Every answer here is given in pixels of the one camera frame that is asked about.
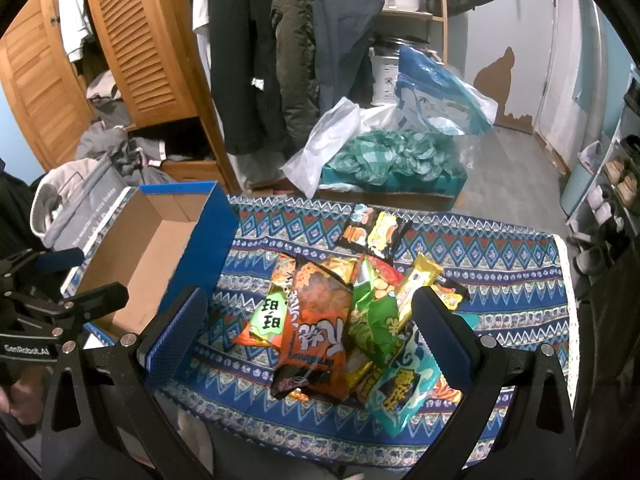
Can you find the white bucket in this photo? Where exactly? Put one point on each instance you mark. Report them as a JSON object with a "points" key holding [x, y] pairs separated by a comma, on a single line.
{"points": [[384, 57]]}

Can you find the white plastic bag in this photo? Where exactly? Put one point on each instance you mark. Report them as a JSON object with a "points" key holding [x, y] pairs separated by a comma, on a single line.
{"points": [[335, 128]]}

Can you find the wooden louvered wardrobe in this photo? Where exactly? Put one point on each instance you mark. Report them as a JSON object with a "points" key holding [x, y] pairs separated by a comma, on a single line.
{"points": [[151, 50]]}

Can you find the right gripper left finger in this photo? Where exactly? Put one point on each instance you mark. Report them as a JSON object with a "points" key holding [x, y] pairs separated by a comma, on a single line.
{"points": [[170, 336]]}

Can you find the teal box with paper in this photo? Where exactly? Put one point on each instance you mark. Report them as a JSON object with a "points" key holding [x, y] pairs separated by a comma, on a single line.
{"points": [[393, 161]]}

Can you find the teal snack bag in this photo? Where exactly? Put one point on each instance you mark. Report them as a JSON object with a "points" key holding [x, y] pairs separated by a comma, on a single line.
{"points": [[404, 385]]}

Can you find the pile of grey clothes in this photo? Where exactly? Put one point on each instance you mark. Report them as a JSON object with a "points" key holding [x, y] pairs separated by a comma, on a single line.
{"points": [[138, 160]]}

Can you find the yellow long cracker pack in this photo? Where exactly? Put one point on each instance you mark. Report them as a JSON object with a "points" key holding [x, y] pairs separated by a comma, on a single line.
{"points": [[423, 272]]}

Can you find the shoe rack with shoes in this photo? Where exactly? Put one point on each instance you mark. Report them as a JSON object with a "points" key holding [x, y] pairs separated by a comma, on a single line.
{"points": [[606, 218]]}

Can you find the blue white shopping bag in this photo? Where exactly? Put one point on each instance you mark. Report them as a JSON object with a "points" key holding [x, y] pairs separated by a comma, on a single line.
{"points": [[429, 98]]}

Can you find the green pea snack bag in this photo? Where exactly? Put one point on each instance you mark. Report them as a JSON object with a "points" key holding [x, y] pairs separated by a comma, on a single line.
{"points": [[374, 320]]}

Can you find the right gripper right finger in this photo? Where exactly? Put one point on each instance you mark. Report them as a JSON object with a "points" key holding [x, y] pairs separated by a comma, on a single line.
{"points": [[450, 339]]}

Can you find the person's left hand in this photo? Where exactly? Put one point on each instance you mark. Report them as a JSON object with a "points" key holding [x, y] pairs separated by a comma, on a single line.
{"points": [[24, 399]]}

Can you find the black chip snack bag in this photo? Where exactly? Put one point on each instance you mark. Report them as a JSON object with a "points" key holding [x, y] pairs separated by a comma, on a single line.
{"points": [[373, 231]]}

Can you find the dark hanging jackets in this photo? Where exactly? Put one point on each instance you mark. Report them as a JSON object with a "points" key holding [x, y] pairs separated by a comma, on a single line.
{"points": [[277, 65]]}

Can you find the grey tote bag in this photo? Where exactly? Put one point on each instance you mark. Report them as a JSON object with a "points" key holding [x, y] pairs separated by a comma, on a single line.
{"points": [[70, 201]]}

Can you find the orange red snack bag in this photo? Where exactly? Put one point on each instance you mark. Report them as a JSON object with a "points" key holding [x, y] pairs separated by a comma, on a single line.
{"points": [[312, 355]]}

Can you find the blue cardboard box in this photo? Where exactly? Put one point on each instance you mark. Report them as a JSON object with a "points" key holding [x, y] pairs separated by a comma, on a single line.
{"points": [[157, 241]]}

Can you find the orange snack bag green label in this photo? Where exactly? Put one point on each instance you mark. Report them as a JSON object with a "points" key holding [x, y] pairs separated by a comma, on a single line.
{"points": [[265, 327]]}

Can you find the patterned blue tablecloth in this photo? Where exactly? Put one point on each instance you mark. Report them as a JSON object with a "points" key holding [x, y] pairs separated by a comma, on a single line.
{"points": [[521, 293]]}

